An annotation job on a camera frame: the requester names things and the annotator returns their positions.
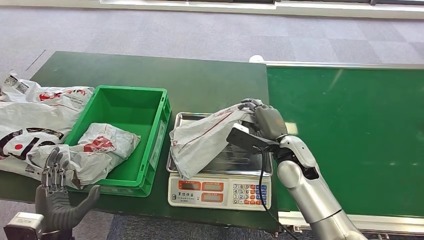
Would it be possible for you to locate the green plastic crate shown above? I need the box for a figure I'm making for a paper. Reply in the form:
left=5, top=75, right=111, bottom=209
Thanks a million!
left=64, top=85, right=172, bottom=199

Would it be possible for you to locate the white electronic scale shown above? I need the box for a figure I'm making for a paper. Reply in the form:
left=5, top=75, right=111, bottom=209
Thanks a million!
left=167, top=172, right=273, bottom=212

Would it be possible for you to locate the green conveyor belt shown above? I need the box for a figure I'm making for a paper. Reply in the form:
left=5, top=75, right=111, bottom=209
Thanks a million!
left=263, top=60, right=424, bottom=237

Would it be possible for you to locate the white package with QR labels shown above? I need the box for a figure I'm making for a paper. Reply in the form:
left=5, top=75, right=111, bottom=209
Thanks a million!
left=0, top=73, right=95, bottom=112

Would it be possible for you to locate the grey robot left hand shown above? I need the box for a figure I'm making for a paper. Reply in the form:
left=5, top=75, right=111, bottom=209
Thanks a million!
left=34, top=146, right=101, bottom=233

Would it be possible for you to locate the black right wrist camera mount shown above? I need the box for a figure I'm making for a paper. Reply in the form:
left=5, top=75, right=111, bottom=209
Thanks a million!
left=226, top=123, right=282, bottom=155

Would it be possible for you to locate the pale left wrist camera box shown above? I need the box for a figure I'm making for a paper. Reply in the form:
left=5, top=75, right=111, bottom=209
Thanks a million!
left=3, top=211, right=46, bottom=240

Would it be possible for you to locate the white courier package red stripe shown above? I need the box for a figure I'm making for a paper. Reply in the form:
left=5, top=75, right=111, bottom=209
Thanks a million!
left=169, top=104, right=258, bottom=181

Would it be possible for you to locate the crumpled white package red print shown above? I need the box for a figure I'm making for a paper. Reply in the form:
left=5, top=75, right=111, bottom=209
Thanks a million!
left=26, top=123, right=142, bottom=190

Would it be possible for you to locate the large white bag black logo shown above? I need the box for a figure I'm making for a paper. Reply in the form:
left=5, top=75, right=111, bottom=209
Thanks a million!
left=0, top=100, right=84, bottom=182

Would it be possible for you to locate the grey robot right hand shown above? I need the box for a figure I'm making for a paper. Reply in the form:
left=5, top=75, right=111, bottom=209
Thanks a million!
left=238, top=98, right=288, bottom=142

